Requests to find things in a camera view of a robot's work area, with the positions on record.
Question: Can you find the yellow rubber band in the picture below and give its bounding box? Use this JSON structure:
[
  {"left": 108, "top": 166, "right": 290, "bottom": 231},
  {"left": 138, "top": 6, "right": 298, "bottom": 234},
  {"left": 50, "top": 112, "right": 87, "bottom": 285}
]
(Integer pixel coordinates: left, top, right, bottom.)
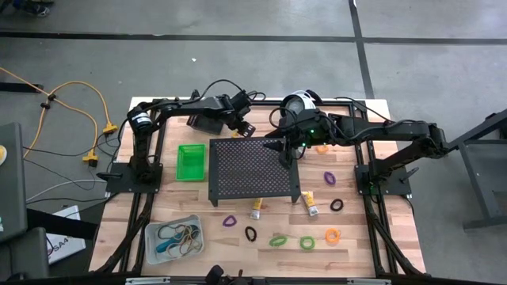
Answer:
[{"left": 173, "top": 224, "right": 201, "bottom": 246}]

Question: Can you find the black lamp base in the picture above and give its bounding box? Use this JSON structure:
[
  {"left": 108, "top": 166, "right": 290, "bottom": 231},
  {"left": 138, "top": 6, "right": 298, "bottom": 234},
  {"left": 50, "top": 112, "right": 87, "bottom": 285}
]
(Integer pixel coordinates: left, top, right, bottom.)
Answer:
[{"left": 304, "top": 89, "right": 324, "bottom": 106}]

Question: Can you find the green plastic basket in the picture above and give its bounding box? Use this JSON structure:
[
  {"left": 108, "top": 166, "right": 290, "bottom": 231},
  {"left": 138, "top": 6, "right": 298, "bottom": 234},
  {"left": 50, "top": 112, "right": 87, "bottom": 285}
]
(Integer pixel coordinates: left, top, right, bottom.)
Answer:
[{"left": 175, "top": 142, "right": 208, "bottom": 183}]

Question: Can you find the silver metal bracket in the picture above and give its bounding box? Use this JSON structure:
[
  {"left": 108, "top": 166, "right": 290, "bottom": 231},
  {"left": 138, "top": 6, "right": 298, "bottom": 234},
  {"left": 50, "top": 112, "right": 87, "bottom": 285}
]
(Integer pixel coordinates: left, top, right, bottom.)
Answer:
[
  {"left": 125, "top": 276, "right": 171, "bottom": 285},
  {"left": 347, "top": 278, "right": 391, "bottom": 285}
]

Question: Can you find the black perforated metal riser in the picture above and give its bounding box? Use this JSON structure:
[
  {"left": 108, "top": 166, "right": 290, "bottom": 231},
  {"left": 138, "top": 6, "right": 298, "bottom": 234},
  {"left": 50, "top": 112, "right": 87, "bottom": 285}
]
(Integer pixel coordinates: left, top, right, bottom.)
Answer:
[{"left": 207, "top": 135, "right": 301, "bottom": 206}]

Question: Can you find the clear plastic tray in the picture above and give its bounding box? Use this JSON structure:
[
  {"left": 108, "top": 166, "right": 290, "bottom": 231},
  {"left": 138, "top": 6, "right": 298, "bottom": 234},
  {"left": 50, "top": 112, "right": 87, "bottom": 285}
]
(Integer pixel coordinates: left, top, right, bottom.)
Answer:
[{"left": 144, "top": 214, "right": 206, "bottom": 265}]

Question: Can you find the white dome camera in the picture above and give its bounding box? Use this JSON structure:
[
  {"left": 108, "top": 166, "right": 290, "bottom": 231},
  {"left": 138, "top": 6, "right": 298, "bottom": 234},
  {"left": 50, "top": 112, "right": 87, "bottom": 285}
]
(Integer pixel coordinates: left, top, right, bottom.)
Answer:
[{"left": 280, "top": 89, "right": 318, "bottom": 120}]

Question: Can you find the black metal stand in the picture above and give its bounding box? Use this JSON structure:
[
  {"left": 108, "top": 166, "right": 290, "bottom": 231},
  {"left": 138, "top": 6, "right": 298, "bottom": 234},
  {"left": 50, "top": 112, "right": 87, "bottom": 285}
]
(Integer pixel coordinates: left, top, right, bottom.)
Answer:
[{"left": 436, "top": 107, "right": 507, "bottom": 234}]

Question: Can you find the black beam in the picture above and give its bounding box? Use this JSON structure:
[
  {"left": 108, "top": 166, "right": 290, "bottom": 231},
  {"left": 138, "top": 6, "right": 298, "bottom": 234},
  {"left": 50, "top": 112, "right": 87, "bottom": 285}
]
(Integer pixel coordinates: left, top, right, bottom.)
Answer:
[{"left": 25, "top": 208, "right": 99, "bottom": 241}]

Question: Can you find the black plastic basket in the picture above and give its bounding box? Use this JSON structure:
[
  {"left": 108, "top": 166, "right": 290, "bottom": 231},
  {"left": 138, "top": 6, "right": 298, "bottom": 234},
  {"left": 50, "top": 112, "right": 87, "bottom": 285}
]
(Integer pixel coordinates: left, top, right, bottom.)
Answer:
[{"left": 185, "top": 113, "right": 225, "bottom": 136}]

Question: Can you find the tan rubber band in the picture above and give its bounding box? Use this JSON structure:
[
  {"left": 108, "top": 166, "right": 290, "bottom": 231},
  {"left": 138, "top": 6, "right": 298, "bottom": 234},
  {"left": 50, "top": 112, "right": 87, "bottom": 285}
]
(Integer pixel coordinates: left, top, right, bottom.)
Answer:
[{"left": 166, "top": 241, "right": 195, "bottom": 258}]

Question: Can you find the white cardboard box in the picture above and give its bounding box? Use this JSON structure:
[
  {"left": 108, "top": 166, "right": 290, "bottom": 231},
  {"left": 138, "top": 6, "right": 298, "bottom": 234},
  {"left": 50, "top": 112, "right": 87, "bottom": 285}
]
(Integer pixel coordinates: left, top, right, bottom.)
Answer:
[{"left": 45, "top": 204, "right": 87, "bottom": 265}]

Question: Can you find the black floor cable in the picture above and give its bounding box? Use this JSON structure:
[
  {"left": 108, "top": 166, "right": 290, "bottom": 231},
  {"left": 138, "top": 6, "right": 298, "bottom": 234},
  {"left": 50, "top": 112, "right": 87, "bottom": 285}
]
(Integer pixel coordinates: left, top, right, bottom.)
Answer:
[{"left": 21, "top": 134, "right": 146, "bottom": 207}]

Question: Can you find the yellow extension cord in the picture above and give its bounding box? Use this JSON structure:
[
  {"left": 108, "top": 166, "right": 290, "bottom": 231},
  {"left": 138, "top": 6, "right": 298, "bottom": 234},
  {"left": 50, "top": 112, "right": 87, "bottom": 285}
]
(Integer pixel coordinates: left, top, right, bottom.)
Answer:
[{"left": 0, "top": 66, "right": 119, "bottom": 167}]

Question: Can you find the person's shoe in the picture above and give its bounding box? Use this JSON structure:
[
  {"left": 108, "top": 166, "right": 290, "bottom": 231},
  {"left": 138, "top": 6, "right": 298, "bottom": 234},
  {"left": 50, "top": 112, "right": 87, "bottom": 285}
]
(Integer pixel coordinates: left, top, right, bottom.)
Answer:
[{"left": 11, "top": 0, "right": 56, "bottom": 17}]

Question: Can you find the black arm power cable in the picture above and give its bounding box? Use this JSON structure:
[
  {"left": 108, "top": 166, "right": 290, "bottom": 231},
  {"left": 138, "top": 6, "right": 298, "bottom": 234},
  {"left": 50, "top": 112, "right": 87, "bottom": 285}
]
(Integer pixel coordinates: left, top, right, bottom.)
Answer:
[{"left": 334, "top": 96, "right": 397, "bottom": 124}]

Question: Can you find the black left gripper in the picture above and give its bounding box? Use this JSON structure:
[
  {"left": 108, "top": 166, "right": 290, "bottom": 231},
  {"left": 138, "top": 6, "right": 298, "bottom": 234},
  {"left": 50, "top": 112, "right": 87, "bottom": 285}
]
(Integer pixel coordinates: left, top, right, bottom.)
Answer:
[{"left": 223, "top": 93, "right": 257, "bottom": 139}]

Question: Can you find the black aluminium rig frame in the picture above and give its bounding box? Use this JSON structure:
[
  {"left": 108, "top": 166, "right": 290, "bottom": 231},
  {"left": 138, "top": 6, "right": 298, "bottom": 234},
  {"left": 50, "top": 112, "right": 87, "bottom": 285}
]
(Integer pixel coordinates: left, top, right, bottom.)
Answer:
[{"left": 94, "top": 97, "right": 427, "bottom": 278}]

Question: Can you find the white floor cable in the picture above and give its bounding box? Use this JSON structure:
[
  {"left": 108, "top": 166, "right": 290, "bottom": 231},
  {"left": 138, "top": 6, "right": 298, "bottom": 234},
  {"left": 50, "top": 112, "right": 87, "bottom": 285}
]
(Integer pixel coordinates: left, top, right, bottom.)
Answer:
[{"left": 25, "top": 179, "right": 109, "bottom": 202}]

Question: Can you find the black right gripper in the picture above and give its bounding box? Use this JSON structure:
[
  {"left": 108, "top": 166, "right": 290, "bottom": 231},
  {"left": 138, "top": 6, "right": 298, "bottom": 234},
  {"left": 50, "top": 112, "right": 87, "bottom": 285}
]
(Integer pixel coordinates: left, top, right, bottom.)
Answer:
[{"left": 264, "top": 134, "right": 308, "bottom": 170}]

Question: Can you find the dark grey case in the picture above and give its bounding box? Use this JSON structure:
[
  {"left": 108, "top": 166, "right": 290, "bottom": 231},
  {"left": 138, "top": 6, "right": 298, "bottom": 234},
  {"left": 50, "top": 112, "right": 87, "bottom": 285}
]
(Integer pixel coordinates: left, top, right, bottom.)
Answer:
[{"left": 0, "top": 227, "right": 51, "bottom": 280}]

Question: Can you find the black rubber band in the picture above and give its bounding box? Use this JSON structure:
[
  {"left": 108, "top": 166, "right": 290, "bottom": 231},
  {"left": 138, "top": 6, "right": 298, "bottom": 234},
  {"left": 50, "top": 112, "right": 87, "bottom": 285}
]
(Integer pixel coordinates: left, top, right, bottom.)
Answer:
[{"left": 157, "top": 223, "right": 187, "bottom": 242}]

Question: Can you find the black floor bar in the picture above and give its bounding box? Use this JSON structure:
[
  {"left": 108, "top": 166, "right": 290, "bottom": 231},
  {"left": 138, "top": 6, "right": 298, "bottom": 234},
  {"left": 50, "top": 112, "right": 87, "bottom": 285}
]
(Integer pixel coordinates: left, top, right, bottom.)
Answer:
[{"left": 0, "top": 82, "right": 45, "bottom": 94}]

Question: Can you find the grey cabinet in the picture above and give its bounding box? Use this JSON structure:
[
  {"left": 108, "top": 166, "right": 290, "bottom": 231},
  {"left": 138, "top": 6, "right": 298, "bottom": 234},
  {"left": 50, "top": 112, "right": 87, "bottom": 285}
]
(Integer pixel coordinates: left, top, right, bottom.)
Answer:
[{"left": 0, "top": 122, "right": 28, "bottom": 242}]

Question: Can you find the maroon rubber band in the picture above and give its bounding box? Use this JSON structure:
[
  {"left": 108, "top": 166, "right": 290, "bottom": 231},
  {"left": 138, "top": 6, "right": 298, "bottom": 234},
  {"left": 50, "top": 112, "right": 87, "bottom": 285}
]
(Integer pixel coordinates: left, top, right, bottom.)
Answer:
[{"left": 177, "top": 237, "right": 203, "bottom": 257}]

